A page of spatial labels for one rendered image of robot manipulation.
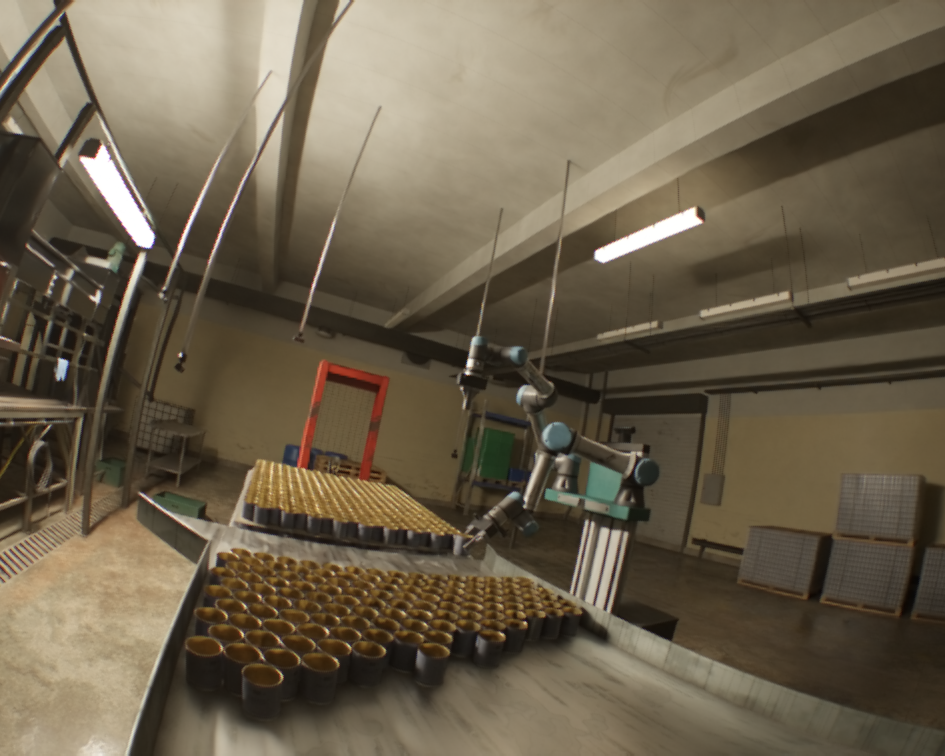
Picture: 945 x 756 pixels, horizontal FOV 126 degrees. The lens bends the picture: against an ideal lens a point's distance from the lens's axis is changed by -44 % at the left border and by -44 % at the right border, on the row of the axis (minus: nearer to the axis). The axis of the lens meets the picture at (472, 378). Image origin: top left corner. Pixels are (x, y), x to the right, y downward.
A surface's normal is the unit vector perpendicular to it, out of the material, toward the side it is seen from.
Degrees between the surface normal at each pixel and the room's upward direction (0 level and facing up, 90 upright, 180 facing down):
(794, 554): 90
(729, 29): 180
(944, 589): 88
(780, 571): 89
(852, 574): 90
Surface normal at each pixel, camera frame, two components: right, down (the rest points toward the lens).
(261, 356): 0.43, -0.07
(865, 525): -0.86, -0.27
